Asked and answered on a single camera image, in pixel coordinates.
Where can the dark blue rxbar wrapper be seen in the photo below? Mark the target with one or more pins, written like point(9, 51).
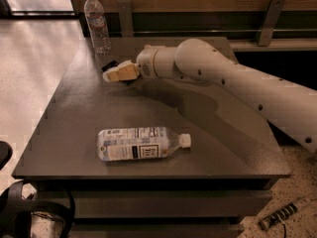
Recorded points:
point(109, 65)

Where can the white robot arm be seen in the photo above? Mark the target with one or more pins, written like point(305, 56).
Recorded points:
point(289, 106)

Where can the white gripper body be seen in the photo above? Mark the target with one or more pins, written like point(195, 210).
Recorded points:
point(146, 62)

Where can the power strip on floor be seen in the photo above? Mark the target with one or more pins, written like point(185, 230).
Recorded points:
point(284, 213)

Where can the lying clear labelled water bottle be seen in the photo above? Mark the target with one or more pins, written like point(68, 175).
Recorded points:
point(141, 143)

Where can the upright clear water bottle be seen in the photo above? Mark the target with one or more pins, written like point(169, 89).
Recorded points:
point(97, 25)

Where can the left metal wall bracket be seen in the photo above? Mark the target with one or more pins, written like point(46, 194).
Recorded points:
point(125, 18)

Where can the grey table with shelves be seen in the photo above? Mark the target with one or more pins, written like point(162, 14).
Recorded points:
point(201, 192)

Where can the black chair base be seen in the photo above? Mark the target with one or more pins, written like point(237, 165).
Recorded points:
point(16, 212)

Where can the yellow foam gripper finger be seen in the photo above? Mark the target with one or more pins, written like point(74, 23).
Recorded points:
point(124, 63)
point(121, 73)

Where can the right metal wall bracket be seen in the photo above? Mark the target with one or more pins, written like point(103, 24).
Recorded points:
point(271, 16)

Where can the metal wall bracket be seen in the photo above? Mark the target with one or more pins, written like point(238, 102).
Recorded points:
point(125, 18)
point(271, 16)

